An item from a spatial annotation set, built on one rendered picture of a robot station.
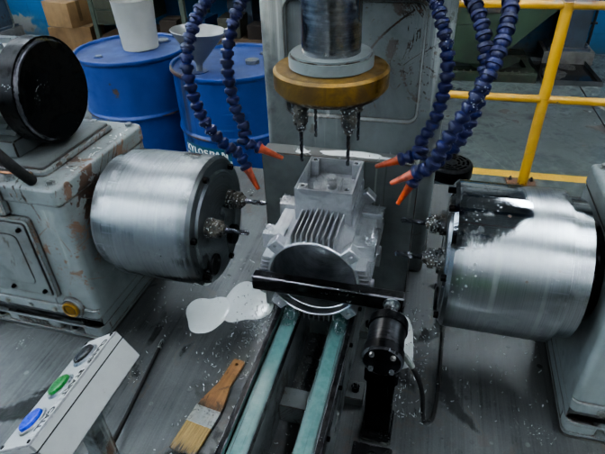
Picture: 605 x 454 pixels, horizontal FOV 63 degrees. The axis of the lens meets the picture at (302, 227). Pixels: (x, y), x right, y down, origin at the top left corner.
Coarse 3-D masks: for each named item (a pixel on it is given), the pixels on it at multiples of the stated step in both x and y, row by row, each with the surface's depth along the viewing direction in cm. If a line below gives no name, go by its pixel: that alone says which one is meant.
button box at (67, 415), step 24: (120, 336) 66; (72, 360) 66; (96, 360) 62; (120, 360) 65; (72, 384) 59; (96, 384) 61; (120, 384) 64; (48, 408) 58; (72, 408) 58; (96, 408) 60; (24, 432) 55; (48, 432) 55; (72, 432) 57
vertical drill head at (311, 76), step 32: (320, 0) 67; (352, 0) 67; (320, 32) 69; (352, 32) 70; (288, 64) 77; (320, 64) 70; (352, 64) 70; (384, 64) 76; (288, 96) 72; (320, 96) 70; (352, 96) 70; (352, 128) 75
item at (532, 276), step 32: (448, 192) 86; (480, 192) 77; (512, 192) 76; (544, 192) 76; (448, 224) 79; (480, 224) 73; (512, 224) 72; (544, 224) 71; (576, 224) 72; (416, 256) 80; (448, 256) 75; (480, 256) 72; (512, 256) 71; (544, 256) 70; (576, 256) 70; (448, 288) 74; (480, 288) 72; (512, 288) 71; (544, 288) 70; (576, 288) 70; (448, 320) 78; (480, 320) 76; (512, 320) 74; (544, 320) 72; (576, 320) 72
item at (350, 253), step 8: (368, 192) 92; (368, 200) 92; (272, 240) 81; (280, 240) 81; (272, 248) 81; (280, 248) 81; (344, 248) 79; (352, 248) 78; (344, 256) 78; (352, 256) 78; (280, 304) 89; (352, 304) 85; (344, 312) 85; (352, 312) 85
